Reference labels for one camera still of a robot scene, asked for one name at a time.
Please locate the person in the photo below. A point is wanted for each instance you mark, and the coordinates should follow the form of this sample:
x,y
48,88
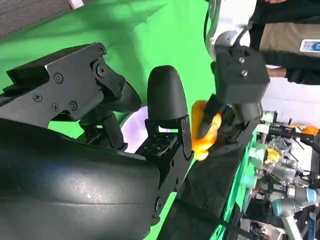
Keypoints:
x,y
287,27

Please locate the yellow orange workshop object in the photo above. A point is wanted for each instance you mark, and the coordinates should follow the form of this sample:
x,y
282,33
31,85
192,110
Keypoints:
x,y
272,155

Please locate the black table skirt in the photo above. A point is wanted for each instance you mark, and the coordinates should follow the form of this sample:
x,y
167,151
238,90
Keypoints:
x,y
212,180

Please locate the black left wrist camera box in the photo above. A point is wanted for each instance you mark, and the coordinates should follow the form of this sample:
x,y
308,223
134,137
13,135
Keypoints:
x,y
242,77

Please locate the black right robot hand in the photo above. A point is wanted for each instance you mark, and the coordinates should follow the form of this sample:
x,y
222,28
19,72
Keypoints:
x,y
75,185

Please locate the orange toy bread roll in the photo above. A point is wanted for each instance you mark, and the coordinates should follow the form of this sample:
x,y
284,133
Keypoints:
x,y
207,142

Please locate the green table cloth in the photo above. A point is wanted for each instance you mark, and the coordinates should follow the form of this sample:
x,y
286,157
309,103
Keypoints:
x,y
155,32

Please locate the lilac plate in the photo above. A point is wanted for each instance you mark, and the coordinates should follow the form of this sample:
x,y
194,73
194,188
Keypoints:
x,y
136,125

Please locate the white blue badge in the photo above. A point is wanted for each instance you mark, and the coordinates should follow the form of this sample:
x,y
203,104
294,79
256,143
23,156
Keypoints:
x,y
310,45

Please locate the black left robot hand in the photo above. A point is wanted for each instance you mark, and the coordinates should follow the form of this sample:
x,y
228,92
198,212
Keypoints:
x,y
246,115

